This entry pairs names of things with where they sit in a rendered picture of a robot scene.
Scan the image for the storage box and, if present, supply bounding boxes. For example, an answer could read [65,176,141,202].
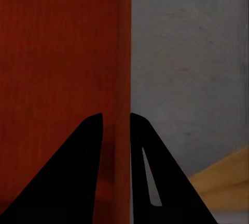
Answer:
[0,0,132,224]

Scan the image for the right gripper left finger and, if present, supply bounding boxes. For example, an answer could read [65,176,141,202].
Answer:
[0,113,103,224]

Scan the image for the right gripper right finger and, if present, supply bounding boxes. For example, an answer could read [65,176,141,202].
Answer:
[130,113,217,224]

